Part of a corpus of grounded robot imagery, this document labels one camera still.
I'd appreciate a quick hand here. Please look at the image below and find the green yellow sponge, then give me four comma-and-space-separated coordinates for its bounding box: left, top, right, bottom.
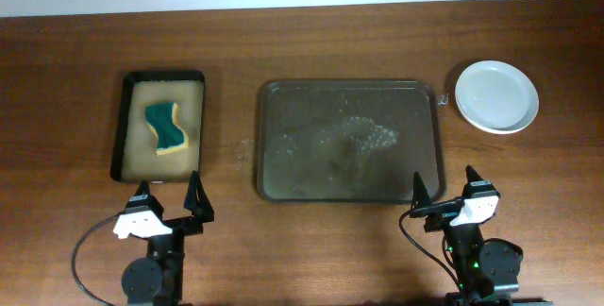
144, 102, 189, 156

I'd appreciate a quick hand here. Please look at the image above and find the light grey plate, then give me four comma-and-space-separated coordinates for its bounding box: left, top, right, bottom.
454, 60, 540, 130

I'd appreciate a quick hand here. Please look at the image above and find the pink plate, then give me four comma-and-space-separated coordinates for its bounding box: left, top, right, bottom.
456, 101, 522, 135

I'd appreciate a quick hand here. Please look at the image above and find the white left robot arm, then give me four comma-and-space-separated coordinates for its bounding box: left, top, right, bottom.
113, 171, 214, 305

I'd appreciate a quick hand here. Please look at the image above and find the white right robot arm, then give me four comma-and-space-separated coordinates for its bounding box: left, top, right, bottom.
265, 165, 523, 305

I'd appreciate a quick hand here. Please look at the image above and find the black soapy water tray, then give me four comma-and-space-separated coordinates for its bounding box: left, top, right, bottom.
109, 70, 205, 183

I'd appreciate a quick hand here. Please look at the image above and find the dark brown serving tray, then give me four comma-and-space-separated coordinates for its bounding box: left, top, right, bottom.
256, 78, 446, 205

